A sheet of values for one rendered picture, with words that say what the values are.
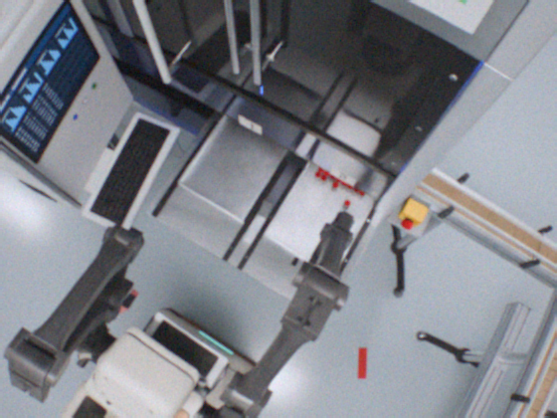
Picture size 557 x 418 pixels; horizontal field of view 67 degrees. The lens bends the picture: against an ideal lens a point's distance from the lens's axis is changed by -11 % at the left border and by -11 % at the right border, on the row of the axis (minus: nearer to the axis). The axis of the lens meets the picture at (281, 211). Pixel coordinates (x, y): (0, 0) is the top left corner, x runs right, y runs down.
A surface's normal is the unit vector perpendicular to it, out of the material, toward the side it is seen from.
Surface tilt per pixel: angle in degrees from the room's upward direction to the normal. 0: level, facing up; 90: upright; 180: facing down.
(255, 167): 0
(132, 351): 42
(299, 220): 0
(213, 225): 0
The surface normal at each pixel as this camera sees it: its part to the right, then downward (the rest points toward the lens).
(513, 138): 0.03, -0.25
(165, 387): 0.38, -0.73
